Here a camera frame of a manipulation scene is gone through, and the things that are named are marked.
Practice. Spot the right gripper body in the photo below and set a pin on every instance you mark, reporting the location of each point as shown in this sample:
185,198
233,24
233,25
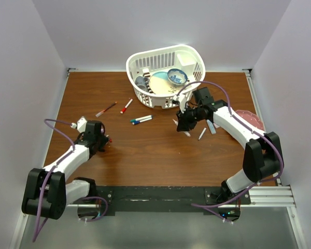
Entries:
191,116

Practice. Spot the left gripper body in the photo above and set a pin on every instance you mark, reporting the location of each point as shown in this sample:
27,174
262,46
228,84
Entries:
102,140

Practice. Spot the white grey pen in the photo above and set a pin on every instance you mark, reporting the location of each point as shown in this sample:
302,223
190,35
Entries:
202,133

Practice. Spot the blue highlighter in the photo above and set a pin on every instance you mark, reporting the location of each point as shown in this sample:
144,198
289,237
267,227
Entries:
211,127

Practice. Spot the thin red pen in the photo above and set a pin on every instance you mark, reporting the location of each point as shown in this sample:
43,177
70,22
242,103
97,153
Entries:
106,109

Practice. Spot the red marker pen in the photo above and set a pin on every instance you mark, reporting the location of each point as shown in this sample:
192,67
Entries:
126,106

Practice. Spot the green marker pen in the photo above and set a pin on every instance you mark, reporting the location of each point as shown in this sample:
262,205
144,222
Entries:
141,118

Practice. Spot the blue marker pen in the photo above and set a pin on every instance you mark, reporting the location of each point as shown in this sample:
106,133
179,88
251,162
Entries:
141,121

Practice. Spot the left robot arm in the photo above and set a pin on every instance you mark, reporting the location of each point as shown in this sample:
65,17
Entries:
46,188

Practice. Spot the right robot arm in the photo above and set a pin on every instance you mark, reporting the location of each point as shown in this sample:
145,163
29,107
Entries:
262,151

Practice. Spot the blue patterned bowl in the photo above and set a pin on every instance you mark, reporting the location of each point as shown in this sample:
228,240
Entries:
177,76

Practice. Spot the cream and blue plate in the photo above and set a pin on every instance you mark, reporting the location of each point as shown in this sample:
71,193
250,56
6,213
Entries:
160,84

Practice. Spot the white plastic basket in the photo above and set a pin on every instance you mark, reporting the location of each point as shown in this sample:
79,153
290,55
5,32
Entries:
182,57

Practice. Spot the grey mug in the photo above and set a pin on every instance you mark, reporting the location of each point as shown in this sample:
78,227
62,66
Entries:
142,83

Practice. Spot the striped cup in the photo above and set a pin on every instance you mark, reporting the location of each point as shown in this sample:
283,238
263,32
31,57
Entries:
147,75

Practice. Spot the pink dotted plate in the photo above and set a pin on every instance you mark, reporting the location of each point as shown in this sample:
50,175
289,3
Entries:
251,118

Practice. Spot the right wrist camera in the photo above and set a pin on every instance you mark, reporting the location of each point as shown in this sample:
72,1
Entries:
180,100

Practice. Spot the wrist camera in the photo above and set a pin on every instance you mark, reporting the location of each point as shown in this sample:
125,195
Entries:
81,124
180,100

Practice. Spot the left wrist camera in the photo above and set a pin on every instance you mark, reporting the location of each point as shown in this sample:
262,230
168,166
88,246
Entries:
81,124

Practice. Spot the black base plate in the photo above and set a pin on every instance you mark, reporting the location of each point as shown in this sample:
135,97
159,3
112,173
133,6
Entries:
170,199

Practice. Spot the aluminium frame rail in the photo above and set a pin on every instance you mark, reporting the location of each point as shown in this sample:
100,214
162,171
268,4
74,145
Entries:
272,196

